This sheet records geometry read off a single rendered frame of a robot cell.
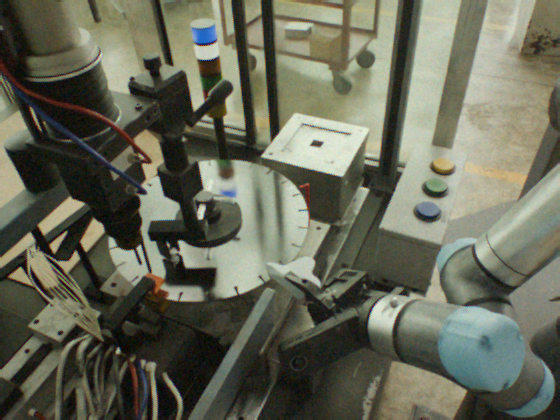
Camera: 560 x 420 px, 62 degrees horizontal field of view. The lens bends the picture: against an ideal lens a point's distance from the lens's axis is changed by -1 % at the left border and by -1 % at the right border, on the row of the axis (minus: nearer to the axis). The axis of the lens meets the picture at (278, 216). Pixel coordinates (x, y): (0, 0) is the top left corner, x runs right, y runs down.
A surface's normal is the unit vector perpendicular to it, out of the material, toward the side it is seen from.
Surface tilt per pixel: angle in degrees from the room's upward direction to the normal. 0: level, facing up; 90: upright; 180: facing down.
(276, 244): 0
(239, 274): 0
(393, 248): 90
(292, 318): 0
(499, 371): 56
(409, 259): 90
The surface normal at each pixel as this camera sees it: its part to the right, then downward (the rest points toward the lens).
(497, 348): 0.55, 0.00
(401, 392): -0.05, -0.72
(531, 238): -0.65, 0.29
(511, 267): -0.39, 0.51
